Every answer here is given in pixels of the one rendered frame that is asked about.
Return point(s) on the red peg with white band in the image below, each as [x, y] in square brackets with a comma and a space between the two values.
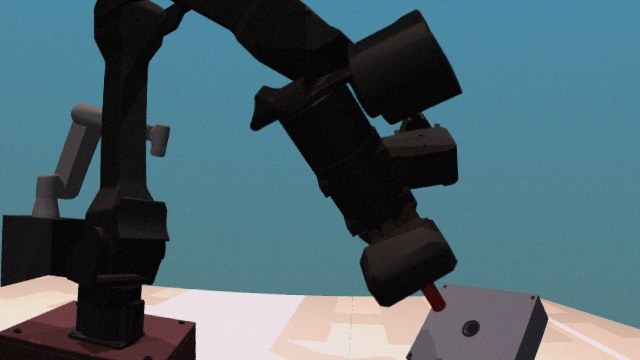
[434, 297]

